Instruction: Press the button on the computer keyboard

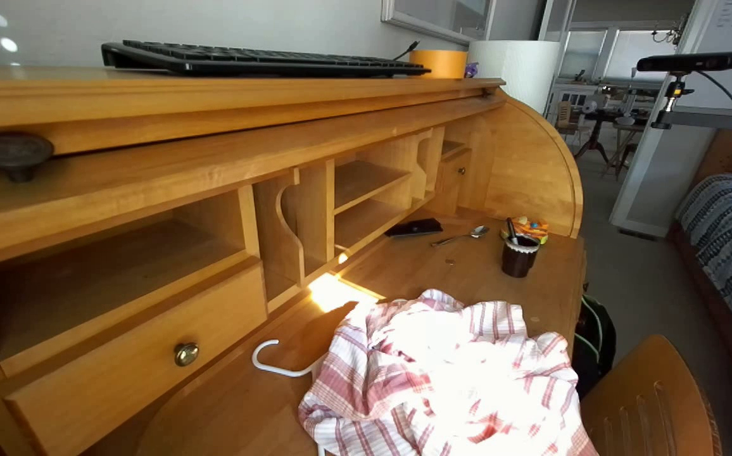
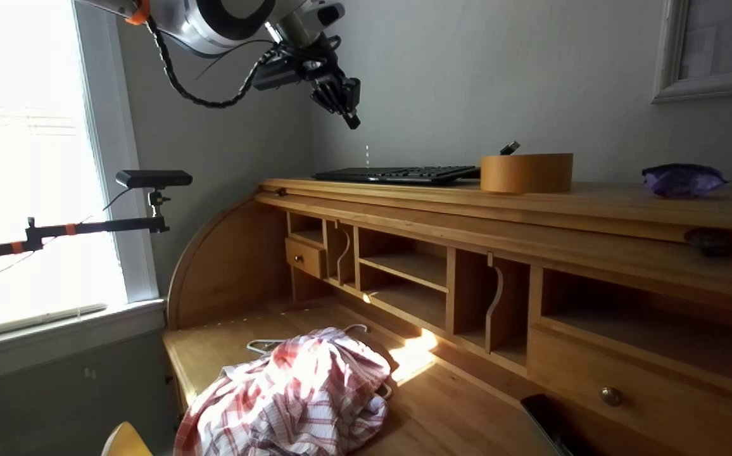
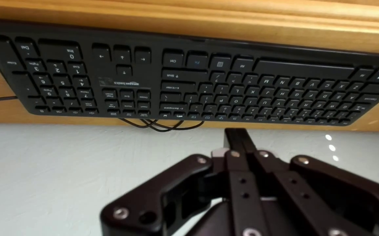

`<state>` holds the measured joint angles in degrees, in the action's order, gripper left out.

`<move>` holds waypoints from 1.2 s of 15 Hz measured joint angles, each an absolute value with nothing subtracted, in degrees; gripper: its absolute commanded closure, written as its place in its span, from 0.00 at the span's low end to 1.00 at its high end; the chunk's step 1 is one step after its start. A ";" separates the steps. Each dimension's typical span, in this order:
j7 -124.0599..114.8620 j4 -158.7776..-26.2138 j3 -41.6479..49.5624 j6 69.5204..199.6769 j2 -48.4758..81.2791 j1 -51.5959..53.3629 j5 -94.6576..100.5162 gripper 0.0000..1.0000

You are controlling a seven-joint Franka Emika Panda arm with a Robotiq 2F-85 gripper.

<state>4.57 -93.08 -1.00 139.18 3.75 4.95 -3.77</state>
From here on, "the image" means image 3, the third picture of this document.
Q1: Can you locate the thin black keyboard cable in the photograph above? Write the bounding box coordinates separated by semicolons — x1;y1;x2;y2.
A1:
0;96;207;133

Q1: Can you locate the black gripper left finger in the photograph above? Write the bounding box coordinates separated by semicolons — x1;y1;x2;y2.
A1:
100;128;267;236

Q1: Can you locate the black computer keyboard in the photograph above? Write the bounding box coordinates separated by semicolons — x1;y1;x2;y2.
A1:
0;18;379;129

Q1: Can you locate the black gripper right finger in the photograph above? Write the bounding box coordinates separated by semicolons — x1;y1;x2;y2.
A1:
243;129;379;236

